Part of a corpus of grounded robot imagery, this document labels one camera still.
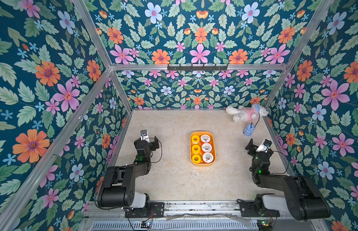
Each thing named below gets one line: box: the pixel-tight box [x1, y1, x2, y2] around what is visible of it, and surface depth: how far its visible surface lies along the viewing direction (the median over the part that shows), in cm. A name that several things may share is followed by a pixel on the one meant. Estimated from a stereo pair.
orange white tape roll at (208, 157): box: [202, 152, 214, 164], surface depth 90 cm
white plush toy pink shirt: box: [225, 103, 269, 123], surface depth 109 cm
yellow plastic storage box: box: [189, 131, 217, 167], surface depth 94 cm
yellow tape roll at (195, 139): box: [191, 134, 200, 144], surface depth 99 cm
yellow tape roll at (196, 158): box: [191, 154, 202, 164], surface depth 90 cm
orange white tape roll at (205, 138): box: [200, 133, 211, 143], surface depth 98 cm
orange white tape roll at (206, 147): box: [201, 142, 213, 153], surface depth 95 cm
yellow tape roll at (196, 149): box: [191, 144, 201, 155], surface depth 95 cm
